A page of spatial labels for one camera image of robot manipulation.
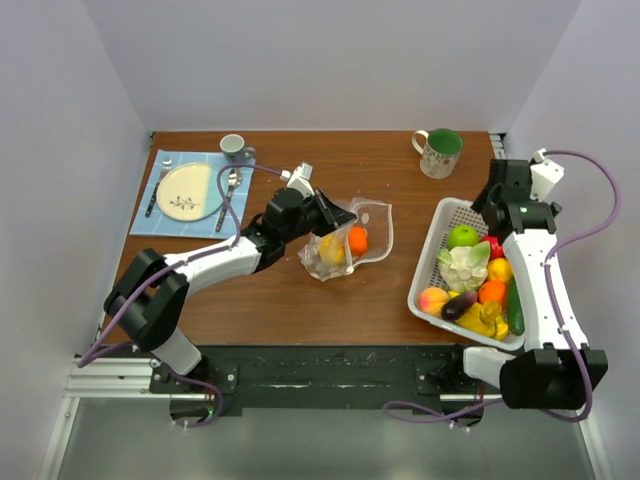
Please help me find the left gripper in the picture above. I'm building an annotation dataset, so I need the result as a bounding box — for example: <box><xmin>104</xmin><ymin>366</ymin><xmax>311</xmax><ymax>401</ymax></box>
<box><xmin>282</xmin><ymin>187</ymin><xmax>356</xmax><ymax>244</ymax></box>

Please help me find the orange fruit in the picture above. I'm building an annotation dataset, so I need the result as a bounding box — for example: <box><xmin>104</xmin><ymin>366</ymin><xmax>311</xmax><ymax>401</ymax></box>
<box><xmin>348</xmin><ymin>226</ymin><xmax>369</xmax><ymax>257</ymax></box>

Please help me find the yellow lemon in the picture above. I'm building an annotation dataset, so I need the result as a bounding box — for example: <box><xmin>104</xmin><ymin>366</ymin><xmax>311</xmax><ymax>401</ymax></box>
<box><xmin>318</xmin><ymin>234</ymin><xmax>345</xmax><ymax>266</ymax></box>

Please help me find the polka dot zip bag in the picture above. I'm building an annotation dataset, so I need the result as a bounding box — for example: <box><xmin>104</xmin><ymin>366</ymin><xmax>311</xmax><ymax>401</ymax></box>
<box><xmin>298</xmin><ymin>197</ymin><xmax>394</xmax><ymax>282</ymax></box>

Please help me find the purple eggplant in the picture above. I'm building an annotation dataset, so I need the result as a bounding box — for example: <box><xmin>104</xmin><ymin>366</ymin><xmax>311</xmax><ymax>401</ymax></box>
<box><xmin>441</xmin><ymin>290</ymin><xmax>478</xmax><ymax>321</ymax></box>

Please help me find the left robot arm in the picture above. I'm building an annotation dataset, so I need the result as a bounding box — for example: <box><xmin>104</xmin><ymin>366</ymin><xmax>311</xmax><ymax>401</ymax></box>
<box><xmin>104</xmin><ymin>187</ymin><xmax>356</xmax><ymax>392</ymax></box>

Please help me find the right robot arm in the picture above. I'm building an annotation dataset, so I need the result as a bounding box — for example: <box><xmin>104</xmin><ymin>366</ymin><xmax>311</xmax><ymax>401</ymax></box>
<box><xmin>445</xmin><ymin>156</ymin><xmax>608</xmax><ymax>416</ymax></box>

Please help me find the white plastic basket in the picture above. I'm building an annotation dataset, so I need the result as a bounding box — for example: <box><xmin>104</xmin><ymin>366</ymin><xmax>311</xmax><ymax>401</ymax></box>
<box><xmin>407</xmin><ymin>197</ymin><xmax>548</xmax><ymax>352</ymax></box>

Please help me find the green apple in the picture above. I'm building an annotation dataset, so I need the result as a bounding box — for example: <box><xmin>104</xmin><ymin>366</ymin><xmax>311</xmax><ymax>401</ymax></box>
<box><xmin>447</xmin><ymin>224</ymin><xmax>480</xmax><ymax>250</ymax></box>

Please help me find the red apple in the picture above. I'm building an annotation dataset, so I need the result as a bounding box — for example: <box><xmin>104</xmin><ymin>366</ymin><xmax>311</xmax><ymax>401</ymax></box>
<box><xmin>481</xmin><ymin>235</ymin><xmax>505</xmax><ymax>260</ymax></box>

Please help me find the green interior floral mug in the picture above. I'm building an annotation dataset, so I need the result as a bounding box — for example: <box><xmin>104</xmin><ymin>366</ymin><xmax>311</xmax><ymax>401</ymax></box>
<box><xmin>411</xmin><ymin>128</ymin><xmax>464</xmax><ymax>180</ymax></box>

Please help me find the cabbage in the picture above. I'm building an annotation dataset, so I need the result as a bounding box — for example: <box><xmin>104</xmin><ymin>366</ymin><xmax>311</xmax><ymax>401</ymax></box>
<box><xmin>437</xmin><ymin>241</ymin><xmax>491</xmax><ymax>293</ymax></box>

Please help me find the small orange tangerine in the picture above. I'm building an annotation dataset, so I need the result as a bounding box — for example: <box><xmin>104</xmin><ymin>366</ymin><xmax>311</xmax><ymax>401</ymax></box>
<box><xmin>478</xmin><ymin>280</ymin><xmax>508</xmax><ymax>308</ymax></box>

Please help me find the small grey cup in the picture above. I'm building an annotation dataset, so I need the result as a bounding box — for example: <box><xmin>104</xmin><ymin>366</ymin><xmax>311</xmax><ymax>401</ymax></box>
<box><xmin>219</xmin><ymin>133</ymin><xmax>256</xmax><ymax>165</ymax></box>

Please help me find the peach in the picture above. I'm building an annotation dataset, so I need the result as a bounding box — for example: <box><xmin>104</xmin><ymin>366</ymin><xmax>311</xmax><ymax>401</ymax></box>
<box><xmin>417</xmin><ymin>286</ymin><xmax>451</xmax><ymax>318</ymax></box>

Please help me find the green cucumber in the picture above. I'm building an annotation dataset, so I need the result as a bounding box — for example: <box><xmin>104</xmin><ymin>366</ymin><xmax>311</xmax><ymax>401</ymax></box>
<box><xmin>506</xmin><ymin>279</ymin><xmax>525</xmax><ymax>336</ymax></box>

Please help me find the cream and blue plate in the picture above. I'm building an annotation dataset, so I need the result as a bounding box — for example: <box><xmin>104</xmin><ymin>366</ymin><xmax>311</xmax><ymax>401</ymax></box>
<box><xmin>156</xmin><ymin>163</ymin><xmax>224</xmax><ymax>222</ymax></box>

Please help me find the blue placemat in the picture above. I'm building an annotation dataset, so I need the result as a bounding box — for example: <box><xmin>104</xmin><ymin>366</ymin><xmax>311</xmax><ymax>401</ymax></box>
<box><xmin>130</xmin><ymin>150</ymin><xmax>235</xmax><ymax>239</ymax></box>

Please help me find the yellow banana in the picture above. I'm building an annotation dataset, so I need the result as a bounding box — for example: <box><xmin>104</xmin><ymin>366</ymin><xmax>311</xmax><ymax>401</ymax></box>
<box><xmin>455</xmin><ymin>301</ymin><xmax>509</xmax><ymax>341</ymax></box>

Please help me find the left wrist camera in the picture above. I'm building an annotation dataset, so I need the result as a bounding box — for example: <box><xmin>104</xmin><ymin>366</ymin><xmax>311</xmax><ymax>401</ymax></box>
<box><xmin>280</xmin><ymin>162</ymin><xmax>314</xmax><ymax>197</ymax></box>

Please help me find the spoon with black handle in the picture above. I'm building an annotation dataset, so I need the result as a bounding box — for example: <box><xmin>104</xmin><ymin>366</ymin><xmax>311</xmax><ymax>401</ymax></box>
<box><xmin>215</xmin><ymin>167</ymin><xmax>242</xmax><ymax>233</ymax></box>

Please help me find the fork with black handle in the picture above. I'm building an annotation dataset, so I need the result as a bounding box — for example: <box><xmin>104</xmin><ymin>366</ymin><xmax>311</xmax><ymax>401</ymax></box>
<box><xmin>145</xmin><ymin>156</ymin><xmax>172</xmax><ymax>218</ymax></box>

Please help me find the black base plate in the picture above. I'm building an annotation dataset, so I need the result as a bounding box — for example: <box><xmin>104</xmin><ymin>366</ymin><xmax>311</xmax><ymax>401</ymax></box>
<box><xmin>149</xmin><ymin>344</ymin><xmax>504</xmax><ymax>419</ymax></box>

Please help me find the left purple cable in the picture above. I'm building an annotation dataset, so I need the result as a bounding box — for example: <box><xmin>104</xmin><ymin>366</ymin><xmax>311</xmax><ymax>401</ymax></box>
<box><xmin>77</xmin><ymin>163</ymin><xmax>291</xmax><ymax>428</ymax></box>

